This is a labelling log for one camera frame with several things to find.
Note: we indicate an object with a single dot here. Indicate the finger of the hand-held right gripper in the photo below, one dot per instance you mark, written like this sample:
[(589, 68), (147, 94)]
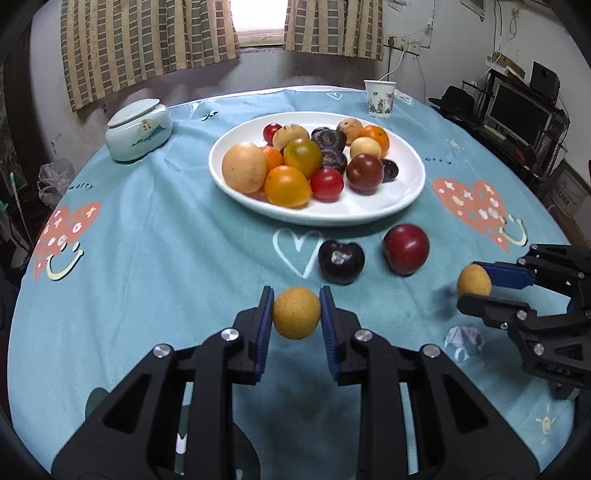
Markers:
[(508, 276), (489, 307)]

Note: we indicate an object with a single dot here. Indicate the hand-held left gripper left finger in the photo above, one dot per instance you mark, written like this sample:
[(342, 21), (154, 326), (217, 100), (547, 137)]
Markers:
[(264, 318)]

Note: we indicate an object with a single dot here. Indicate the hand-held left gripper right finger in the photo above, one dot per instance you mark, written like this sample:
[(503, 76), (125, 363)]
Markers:
[(328, 323)]

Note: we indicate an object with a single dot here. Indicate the small tan loquat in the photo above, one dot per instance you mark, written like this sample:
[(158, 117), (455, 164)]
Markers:
[(473, 280)]

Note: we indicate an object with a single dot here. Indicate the small yellow loquat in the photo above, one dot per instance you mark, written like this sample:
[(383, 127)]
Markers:
[(296, 314)]

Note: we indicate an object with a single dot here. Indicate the white round plate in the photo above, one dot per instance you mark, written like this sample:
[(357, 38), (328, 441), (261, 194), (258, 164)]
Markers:
[(369, 207)]

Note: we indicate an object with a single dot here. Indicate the orange tomato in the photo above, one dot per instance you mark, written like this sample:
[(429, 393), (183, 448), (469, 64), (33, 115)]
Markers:
[(287, 185)]

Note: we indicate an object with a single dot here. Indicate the large peach-coloured fruit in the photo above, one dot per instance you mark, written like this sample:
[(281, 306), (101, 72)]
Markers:
[(244, 167)]

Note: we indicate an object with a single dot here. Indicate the small dark plum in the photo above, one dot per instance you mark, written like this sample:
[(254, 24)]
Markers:
[(390, 170)]

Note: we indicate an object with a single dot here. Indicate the orange tangerine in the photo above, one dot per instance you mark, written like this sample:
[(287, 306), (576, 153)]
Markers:
[(378, 137), (273, 159)]

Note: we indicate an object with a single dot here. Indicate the yellow-green tomato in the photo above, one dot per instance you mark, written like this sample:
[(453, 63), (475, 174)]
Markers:
[(302, 158)]

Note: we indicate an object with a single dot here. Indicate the pale yellow round fruit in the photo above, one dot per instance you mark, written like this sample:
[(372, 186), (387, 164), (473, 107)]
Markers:
[(364, 148)]

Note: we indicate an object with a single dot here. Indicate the yellow dark-spotted fruit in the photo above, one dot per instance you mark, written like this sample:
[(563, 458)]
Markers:
[(290, 136)]

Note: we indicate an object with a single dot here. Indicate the small red cherry tomato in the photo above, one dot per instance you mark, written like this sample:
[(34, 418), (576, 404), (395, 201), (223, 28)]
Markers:
[(271, 134)]

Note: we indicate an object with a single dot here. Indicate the tan spotted round fruit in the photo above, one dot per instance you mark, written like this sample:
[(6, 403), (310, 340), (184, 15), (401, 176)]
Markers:
[(349, 130)]

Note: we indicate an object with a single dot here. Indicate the dark purple plum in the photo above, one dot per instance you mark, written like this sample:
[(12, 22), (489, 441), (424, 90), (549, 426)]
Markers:
[(340, 261)]

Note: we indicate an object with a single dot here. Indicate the red plum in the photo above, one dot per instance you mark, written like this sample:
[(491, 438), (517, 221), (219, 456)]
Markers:
[(406, 249)]

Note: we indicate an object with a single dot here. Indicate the black computer desk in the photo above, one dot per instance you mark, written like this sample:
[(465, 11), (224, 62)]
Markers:
[(508, 147)]

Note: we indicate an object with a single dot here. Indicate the black computer monitor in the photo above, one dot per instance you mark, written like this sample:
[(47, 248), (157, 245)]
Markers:
[(519, 113)]

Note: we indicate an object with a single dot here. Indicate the black hat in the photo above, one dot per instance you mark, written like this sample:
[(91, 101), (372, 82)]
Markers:
[(455, 101)]

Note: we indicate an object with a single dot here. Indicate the black speaker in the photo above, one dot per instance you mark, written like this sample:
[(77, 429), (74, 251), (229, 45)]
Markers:
[(545, 78)]

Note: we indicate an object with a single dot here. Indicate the cardboard box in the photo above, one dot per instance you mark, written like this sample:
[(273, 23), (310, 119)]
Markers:
[(508, 64)]

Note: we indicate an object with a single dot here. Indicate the pale green ceramic jar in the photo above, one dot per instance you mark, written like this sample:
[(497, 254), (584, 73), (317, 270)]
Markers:
[(138, 141)]

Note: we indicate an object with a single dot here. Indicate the printed paper cup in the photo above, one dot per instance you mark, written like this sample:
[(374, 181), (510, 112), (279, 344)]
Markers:
[(380, 99)]

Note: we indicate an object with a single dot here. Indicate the pale green jar lid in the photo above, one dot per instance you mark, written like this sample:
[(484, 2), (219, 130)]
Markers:
[(134, 113)]

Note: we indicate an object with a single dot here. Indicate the clear plastic bag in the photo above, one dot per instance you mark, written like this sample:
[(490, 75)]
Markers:
[(55, 182)]

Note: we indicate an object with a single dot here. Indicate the narrow checked curtain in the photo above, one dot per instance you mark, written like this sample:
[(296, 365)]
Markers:
[(332, 27)]

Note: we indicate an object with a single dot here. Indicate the wide checked curtain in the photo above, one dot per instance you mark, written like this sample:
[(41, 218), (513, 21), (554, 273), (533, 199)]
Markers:
[(147, 46)]

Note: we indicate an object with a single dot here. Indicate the bright window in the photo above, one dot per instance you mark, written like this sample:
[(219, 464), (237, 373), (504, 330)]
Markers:
[(261, 18)]

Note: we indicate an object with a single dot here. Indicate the white wall socket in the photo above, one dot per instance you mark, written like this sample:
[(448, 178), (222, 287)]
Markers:
[(402, 45)]

